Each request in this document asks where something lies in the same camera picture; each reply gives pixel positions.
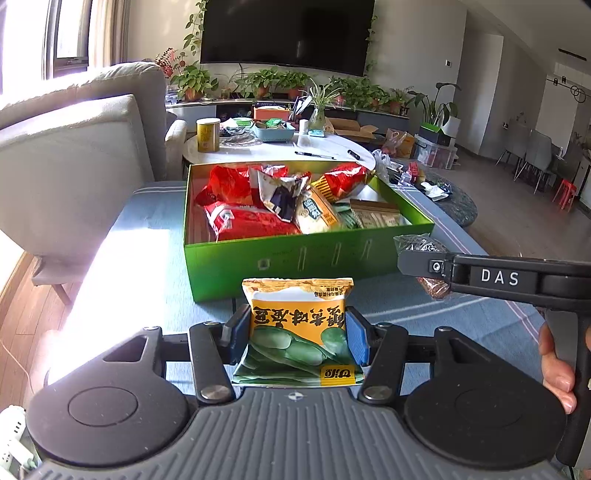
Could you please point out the white navy snack bag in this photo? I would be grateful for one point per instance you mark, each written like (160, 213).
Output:
(281, 194)

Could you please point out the spider plant in glass vase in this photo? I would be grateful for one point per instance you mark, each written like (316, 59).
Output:
(318, 117)

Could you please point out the grey dining chair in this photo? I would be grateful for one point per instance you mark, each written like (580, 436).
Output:
(538, 157)
(512, 143)

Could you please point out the orange tissue box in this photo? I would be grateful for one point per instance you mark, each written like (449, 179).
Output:
(271, 114)

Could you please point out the clear storage bin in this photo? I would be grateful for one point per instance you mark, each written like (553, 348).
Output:
(436, 154)

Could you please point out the beige striped snack packet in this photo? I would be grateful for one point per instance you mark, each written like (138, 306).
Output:
(374, 217)

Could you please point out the orange plastic bag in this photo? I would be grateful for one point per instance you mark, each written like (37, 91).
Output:
(399, 145)

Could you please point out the grey sofa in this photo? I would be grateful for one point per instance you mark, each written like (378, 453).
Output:
(69, 161)

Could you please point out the black wall television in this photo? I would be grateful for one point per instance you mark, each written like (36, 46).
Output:
(286, 32)

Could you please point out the red bag with white label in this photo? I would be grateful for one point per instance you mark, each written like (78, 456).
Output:
(263, 224)

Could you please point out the yellow can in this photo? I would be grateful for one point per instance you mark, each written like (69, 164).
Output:
(208, 136)

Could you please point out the black marker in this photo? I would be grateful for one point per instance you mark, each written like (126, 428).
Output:
(354, 155)

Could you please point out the person's right hand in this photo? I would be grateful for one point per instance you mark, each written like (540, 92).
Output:
(556, 378)

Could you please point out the green cardboard box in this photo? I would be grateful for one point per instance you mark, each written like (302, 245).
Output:
(277, 258)

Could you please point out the tall plant in white pot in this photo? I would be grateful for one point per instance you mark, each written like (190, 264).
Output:
(450, 124)

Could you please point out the beige curtain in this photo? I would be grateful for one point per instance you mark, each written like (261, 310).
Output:
(111, 32)

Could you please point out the dark round stone table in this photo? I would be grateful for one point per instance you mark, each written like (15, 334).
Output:
(457, 207)

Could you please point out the crumpled white tissue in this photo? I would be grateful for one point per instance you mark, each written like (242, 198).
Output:
(436, 191)

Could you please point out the brown nut snack packet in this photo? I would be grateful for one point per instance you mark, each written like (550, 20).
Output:
(434, 288)

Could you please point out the red plastic stool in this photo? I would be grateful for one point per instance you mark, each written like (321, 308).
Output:
(564, 194)

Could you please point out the glass jar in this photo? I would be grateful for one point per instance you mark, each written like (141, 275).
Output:
(406, 178)

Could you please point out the trailing ivy vine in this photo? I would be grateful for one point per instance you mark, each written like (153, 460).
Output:
(194, 27)

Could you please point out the dark framed window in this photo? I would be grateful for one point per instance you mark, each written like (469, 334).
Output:
(69, 27)

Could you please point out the yellow and red chip bag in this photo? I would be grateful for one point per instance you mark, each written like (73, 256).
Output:
(344, 180)

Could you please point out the blue plastic basket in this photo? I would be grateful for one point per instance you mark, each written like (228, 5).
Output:
(272, 134)

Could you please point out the clear plastic bag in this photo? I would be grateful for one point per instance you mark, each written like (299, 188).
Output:
(382, 161)

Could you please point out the open cardboard box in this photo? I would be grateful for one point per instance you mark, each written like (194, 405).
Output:
(351, 129)

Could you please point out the round white table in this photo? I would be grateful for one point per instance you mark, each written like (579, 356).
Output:
(277, 150)

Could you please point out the cream bag with green label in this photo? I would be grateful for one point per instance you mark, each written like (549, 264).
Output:
(316, 214)

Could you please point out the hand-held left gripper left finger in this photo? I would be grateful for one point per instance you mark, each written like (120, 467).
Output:
(238, 334)

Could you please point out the black pen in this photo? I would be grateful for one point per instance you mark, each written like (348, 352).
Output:
(314, 155)

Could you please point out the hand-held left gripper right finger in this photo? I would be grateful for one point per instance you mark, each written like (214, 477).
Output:
(359, 337)

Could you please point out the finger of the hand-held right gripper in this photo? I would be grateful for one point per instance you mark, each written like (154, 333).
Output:
(415, 265)

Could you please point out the red bag with clear window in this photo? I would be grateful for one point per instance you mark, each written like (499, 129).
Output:
(226, 182)

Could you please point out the white power strip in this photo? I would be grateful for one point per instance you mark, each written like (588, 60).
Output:
(14, 443)

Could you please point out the small white cylinder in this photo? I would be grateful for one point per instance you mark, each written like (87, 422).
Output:
(304, 127)

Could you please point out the red flower decoration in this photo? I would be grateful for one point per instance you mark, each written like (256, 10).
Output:
(168, 62)

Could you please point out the green potted plant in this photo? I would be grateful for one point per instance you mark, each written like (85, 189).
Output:
(262, 83)
(375, 97)
(191, 83)
(344, 92)
(295, 83)
(396, 101)

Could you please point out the green and black box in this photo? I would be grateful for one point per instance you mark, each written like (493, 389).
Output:
(431, 131)

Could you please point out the orange green bean snack packet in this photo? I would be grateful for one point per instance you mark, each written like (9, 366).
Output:
(295, 323)

